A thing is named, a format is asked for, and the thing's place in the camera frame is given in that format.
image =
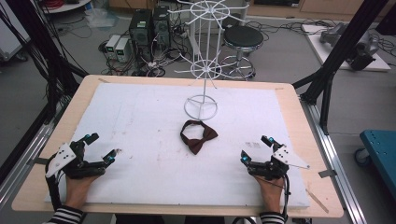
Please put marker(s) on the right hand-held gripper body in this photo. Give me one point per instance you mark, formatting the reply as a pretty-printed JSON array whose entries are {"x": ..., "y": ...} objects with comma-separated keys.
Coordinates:
[{"x": 285, "y": 157}]

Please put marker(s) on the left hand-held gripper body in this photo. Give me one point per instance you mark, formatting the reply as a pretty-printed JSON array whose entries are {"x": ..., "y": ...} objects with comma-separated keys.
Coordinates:
[{"x": 60, "y": 157}]

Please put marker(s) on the brown bow tie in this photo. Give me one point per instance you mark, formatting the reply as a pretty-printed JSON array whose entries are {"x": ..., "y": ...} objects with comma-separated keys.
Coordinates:
[{"x": 196, "y": 145}]

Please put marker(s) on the person's right hand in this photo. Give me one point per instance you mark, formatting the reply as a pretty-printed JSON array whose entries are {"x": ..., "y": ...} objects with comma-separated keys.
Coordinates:
[{"x": 271, "y": 191}]

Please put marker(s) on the person's left hand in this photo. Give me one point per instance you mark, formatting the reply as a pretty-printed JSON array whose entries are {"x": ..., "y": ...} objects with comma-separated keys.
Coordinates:
[{"x": 77, "y": 191}]

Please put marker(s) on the grey tape strip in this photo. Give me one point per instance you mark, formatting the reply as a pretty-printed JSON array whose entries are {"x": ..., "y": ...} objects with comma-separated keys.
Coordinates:
[
  {"x": 39, "y": 160},
  {"x": 327, "y": 173}
]

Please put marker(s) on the white cloth mat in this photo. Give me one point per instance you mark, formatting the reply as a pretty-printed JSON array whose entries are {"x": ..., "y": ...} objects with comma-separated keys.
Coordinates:
[{"x": 140, "y": 124}]

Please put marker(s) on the wooden stick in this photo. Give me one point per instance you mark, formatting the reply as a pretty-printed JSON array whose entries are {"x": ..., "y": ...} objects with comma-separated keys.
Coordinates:
[{"x": 317, "y": 201}]

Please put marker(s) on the grey bench power supply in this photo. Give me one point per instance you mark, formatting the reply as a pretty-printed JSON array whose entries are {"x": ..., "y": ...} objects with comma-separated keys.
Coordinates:
[
  {"x": 112, "y": 45},
  {"x": 122, "y": 49}
]

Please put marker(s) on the blue cart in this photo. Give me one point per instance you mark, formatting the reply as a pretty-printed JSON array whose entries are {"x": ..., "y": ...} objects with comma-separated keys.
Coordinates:
[{"x": 380, "y": 151}]

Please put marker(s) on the white floor board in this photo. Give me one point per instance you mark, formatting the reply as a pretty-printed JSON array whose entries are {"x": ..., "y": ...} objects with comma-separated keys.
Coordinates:
[{"x": 322, "y": 49}]

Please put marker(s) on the black round stool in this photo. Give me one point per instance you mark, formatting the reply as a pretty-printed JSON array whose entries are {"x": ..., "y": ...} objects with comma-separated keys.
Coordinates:
[{"x": 243, "y": 36}]

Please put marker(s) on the black computer tower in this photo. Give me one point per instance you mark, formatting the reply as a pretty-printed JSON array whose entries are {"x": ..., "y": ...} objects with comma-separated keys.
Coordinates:
[
  {"x": 162, "y": 26},
  {"x": 140, "y": 31}
]

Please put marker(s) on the grey machine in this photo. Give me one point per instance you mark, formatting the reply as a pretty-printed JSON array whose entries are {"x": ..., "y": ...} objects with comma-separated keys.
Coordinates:
[{"x": 362, "y": 46}]

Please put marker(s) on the white round table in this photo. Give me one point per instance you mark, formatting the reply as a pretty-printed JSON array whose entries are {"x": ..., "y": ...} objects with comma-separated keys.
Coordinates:
[{"x": 67, "y": 5}]

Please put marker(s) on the aluminium rail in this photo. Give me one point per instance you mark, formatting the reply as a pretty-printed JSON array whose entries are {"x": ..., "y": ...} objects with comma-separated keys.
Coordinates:
[
  {"x": 28, "y": 161},
  {"x": 333, "y": 149}
]

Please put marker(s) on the black metal frame strut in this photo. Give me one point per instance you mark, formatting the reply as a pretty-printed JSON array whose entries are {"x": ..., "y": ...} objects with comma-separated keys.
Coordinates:
[
  {"x": 37, "y": 40},
  {"x": 345, "y": 43}
]

